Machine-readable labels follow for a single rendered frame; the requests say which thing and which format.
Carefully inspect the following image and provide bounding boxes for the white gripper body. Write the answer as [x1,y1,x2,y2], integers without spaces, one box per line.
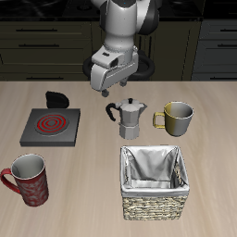
[89,51,140,92]

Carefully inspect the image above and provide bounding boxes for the silver moka pot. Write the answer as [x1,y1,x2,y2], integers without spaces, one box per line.
[105,97,148,141]

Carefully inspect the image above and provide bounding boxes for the round black stove knob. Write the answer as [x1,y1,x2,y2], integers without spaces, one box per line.
[44,91,70,109]

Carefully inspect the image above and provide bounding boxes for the dark grey stove plate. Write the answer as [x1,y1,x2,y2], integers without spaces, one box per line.
[19,107,81,148]

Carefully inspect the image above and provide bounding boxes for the yellow and white mug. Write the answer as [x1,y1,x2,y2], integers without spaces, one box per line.
[152,101,195,138]

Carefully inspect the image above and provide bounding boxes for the dark olive kitchen cupboards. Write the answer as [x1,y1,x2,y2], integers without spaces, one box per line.
[0,19,202,82]

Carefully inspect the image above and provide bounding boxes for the black kitchen countertop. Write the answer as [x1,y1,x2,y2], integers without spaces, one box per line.
[0,0,237,22]

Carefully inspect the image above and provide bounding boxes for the dark grey kitchen drawers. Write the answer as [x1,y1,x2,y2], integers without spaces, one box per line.
[191,19,237,82]

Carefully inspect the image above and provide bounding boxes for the wicker basket with white lining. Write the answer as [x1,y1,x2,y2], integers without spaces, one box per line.
[119,144,191,221]

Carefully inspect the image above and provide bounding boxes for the red patterned mug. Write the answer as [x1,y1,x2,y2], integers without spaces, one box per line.
[0,153,50,207]

